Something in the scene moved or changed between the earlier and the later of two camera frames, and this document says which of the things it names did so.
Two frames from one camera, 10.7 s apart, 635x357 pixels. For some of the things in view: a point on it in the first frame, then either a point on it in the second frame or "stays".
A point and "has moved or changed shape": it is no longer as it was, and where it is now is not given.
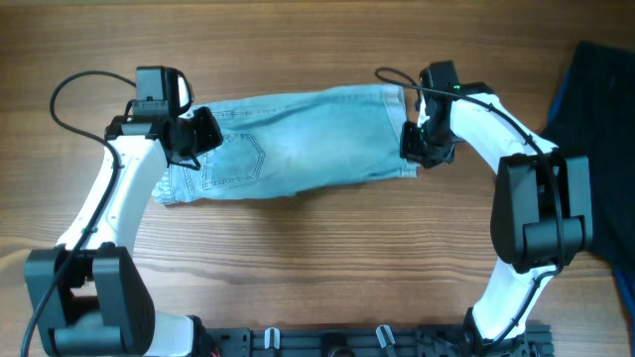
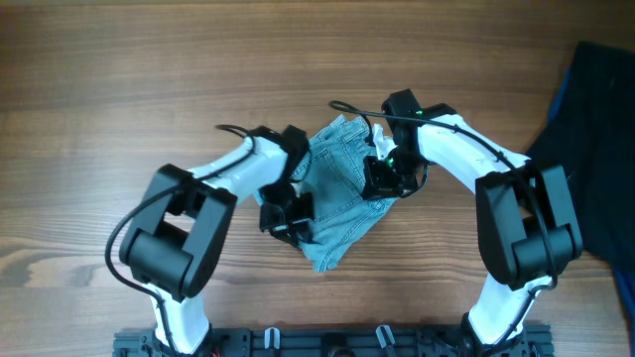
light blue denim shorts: x=291 y=144 has moved or changed shape
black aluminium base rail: x=410 y=341 stays
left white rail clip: x=276 y=336 stays
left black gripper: x=211 y=135 to x=302 y=224
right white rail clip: x=380 y=335 stays
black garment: x=597 y=120 stays
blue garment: x=620 y=271 stays
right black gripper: x=410 y=151 to x=379 y=185
